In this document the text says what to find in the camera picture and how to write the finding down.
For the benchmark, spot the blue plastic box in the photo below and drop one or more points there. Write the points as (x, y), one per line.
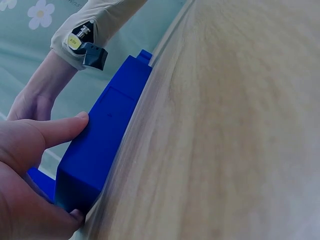
(100, 140)

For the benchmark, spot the person's right hand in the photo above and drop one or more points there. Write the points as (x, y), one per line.
(37, 85)

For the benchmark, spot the black wrist band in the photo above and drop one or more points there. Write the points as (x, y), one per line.
(92, 53)

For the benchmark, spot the person's left hand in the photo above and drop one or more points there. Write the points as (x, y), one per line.
(22, 175)

